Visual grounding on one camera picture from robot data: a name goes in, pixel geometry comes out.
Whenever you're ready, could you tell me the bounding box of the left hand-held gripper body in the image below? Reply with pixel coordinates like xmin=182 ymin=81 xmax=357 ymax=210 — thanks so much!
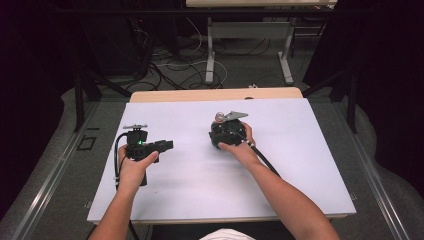
xmin=122 ymin=123 xmax=162 ymax=188

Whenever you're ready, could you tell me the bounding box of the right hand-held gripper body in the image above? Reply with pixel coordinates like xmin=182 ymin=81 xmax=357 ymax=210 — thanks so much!
xmin=216 ymin=110 xmax=250 ymax=148

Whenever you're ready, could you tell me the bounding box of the person's right hand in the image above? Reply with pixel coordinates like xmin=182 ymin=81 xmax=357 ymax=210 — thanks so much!
xmin=217 ymin=121 xmax=260 ymax=165

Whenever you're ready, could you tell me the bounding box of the person's left hand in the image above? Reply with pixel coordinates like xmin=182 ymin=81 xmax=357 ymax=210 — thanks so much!
xmin=116 ymin=144 xmax=161 ymax=195

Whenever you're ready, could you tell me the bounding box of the white table mat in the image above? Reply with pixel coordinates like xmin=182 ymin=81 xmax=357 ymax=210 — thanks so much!
xmin=86 ymin=97 xmax=358 ymax=223

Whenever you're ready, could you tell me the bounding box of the black metal stand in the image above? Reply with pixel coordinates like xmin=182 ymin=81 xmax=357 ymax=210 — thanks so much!
xmin=300 ymin=64 xmax=360 ymax=135
xmin=73 ymin=64 xmax=133 ymax=133

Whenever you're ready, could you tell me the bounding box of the person's white clothing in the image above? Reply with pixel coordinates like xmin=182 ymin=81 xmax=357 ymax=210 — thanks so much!
xmin=199 ymin=227 xmax=257 ymax=240

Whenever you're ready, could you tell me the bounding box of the white desk with metal legs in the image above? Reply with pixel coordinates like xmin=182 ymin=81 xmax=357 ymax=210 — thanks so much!
xmin=185 ymin=0 xmax=339 ymax=86

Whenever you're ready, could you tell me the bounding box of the dark curtain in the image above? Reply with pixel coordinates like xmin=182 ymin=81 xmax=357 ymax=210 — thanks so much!
xmin=301 ymin=0 xmax=424 ymax=201
xmin=0 ymin=0 xmax=79 ymax=224

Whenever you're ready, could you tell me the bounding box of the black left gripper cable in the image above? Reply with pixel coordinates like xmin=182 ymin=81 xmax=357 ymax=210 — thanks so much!
xmin=113 ymin=131 xmax=142 ymax=240

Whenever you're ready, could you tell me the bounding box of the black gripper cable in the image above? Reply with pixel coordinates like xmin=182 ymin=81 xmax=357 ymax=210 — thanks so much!
xmin=229 ymin=127 xmax=282 ymax=178
xmin=113 ymin=131 xmax=142 ymax=240

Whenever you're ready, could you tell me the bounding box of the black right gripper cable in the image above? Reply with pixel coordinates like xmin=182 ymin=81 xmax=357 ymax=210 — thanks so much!
xmin=229 ymin=127 xmax=282 ymax=178

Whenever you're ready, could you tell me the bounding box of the white floor cable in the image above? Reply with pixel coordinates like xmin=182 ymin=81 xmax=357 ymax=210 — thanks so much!
xmin=156 ymin=17 xmax=229 ymax=88

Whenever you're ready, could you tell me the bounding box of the tangle of black floor cables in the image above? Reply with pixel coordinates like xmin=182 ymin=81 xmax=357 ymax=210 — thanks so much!
xmin=131 ymin=16 xmax=273 ymax=92

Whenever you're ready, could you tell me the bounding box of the metal floor rail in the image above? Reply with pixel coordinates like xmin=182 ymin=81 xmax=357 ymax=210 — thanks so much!
xmin=332 ymin=99 xmax=412 ymax=240
xmin=10 ymin=100 xmax=100 ymax=240

